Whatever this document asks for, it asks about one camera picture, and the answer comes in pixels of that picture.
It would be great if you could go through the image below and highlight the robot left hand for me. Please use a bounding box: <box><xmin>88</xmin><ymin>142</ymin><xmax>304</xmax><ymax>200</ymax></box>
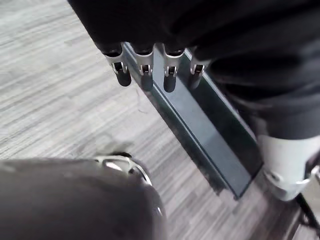
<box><xmin>66</xmin><ymin>0</ymin><xmax>320</xmax><ymax>202</ymax></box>

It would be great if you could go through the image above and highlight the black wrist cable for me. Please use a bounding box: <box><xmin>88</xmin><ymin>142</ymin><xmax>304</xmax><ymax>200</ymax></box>
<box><xmin>296</xmin><ymin>192</ymin><xmax>320</xmax><ymax>237</ymax></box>

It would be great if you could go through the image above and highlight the dark grey metal shelf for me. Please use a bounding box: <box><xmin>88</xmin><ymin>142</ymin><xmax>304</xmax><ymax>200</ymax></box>
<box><xmin>121</xmin><ymin>41</ymin><xmax>265</xmax><ymax>201</ymax></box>

